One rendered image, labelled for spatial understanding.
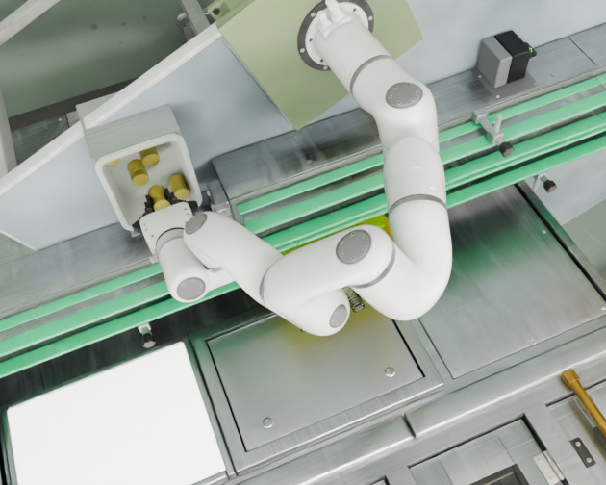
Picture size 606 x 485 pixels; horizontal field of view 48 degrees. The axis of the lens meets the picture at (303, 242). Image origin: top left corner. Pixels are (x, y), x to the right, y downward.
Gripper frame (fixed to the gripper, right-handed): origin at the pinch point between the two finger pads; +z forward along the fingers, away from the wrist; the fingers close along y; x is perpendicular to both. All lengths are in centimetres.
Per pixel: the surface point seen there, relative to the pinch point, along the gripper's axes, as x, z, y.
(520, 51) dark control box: 4, 0, 84
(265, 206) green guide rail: -6.6, -5.2, 19.6
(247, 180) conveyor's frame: -2.8, 0.4, 18.4
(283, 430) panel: -41, -33, 6
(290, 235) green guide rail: -14.6, -7.4, 22.9
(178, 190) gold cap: -1.1, 3.6, 4.3
